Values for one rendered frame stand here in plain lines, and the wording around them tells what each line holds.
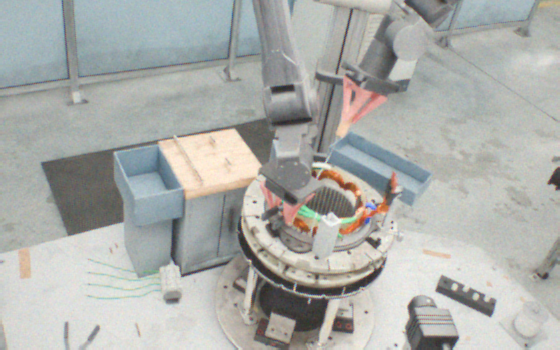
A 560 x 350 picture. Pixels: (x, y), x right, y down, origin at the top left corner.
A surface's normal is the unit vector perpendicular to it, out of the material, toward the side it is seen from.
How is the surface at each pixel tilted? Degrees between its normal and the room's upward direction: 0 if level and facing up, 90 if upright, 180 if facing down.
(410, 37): 75
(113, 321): 0
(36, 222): 0
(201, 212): 90
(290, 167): 90
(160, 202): 90
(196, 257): 90
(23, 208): 0
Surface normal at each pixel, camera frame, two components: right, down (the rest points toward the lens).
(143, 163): 0.46, 0.60
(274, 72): -0.17, 0.37
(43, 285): 0.15, -0.79
